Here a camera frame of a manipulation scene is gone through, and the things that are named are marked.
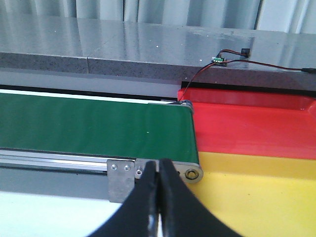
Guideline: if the grey pleated curtain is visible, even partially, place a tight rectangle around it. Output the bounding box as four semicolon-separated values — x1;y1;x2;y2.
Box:
0;0;316;34

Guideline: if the small green circuit board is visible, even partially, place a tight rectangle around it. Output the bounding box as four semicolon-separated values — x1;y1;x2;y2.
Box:
211;56;227;67

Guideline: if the steel conveyor support bracket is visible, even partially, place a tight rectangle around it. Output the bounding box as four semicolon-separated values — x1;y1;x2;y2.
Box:
107;159;135;203

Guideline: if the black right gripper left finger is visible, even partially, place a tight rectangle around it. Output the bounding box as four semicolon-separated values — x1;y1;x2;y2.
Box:
90;161;158;237

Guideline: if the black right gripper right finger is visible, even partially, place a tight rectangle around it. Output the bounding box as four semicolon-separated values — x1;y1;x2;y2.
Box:
159;159;240;237

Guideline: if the green conveyor belt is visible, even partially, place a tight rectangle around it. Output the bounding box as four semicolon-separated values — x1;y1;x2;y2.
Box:
0;93;198;163

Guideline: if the grey granite counter slab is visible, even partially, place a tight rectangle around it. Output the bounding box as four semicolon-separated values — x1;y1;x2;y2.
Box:
0;13;316;91

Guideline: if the red plastic tray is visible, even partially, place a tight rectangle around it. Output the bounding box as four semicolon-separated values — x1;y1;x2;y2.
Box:
178;88;316;159

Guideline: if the small black sensor module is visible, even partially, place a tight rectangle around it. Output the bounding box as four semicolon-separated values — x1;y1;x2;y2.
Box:
240;48;250;58

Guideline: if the yellow plastic tray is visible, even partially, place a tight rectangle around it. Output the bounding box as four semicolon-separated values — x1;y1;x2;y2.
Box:
189;152;316;237

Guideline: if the red and black wire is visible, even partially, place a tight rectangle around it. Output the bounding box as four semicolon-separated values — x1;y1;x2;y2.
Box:
178;48;316;104

